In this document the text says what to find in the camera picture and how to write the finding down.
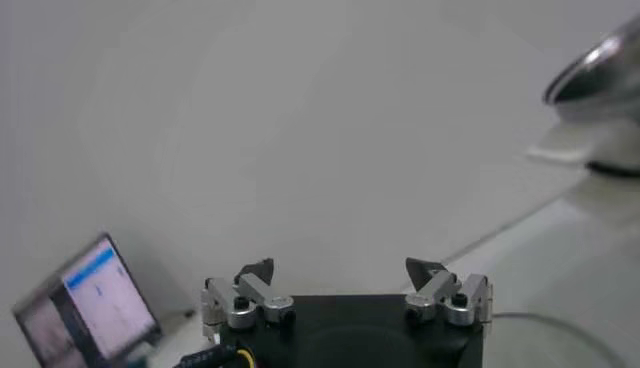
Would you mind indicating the smartphone on stand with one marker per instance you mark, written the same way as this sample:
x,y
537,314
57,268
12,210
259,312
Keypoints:
x,y
105,300

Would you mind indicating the perforated steel steamer basket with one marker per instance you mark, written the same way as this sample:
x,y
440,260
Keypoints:
x,y
600,80

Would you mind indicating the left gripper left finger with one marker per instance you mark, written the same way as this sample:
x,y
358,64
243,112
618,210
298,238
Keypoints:
x,y
260,295

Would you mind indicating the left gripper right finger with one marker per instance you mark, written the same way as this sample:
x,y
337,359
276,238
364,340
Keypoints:
x,y
435,295

